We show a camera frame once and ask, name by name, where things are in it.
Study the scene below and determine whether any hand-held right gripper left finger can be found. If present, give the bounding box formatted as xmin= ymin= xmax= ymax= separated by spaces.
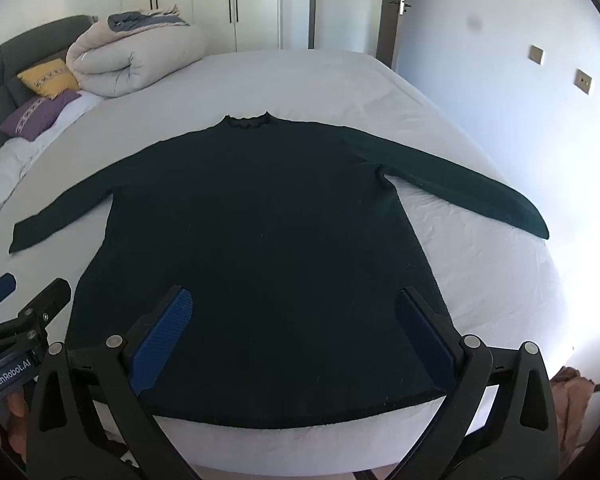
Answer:
xmin=26 ymin=285 xmax=216 ymax=480

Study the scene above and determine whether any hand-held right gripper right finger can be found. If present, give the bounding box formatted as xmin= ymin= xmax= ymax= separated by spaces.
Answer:
xmin=380 ymin=287 xmax=561 ymax=480

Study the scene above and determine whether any dark green sweater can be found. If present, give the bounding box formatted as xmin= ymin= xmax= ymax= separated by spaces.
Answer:
xmin=8 ymin=112 xmax=550 ymax=430

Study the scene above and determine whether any person's left hand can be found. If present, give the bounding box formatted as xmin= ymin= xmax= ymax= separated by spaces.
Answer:
xmin=0 ymin=390 xmax=31 ymax=457

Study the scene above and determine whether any bed with white sheet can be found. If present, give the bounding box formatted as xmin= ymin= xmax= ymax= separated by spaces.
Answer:
xmin=0 ymin=49 xmax=576 ymax=478

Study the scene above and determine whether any white pillow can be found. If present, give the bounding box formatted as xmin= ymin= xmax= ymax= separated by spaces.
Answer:
xmin=0 ymin=91 xmax=103 ymax=241

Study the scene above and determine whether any brown cloth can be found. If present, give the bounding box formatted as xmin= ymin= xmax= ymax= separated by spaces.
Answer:
xmin=550 ymin=366 xmax=599 ymax=453

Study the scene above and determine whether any purple patterned pillow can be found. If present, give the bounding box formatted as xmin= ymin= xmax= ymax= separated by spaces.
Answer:
xmin=0 ymin=90 xmax=82 ymax=140

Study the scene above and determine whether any yellow patterned pillow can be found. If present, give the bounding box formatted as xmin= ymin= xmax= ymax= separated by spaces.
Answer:
xmin=16 ymin=58 xmax=81 ymax=100

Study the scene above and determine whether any dark green padded headboard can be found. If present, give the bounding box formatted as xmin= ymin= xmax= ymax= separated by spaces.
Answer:
xmin=0 ymin=15 xmax=98 ymax=163

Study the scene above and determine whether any folded beige duvet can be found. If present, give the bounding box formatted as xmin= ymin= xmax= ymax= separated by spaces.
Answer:
xmin=66 ymin=4 xmax=208 ymax=97

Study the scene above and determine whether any cream wardrobe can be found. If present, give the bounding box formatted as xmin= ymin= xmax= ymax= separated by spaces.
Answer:
xmin=117 ymin=0 xmax=281 ymax=52

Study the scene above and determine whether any dark brown door frame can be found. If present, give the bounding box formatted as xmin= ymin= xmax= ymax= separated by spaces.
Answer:
xmin=307 ymin=0 xmax=407 ymax=70

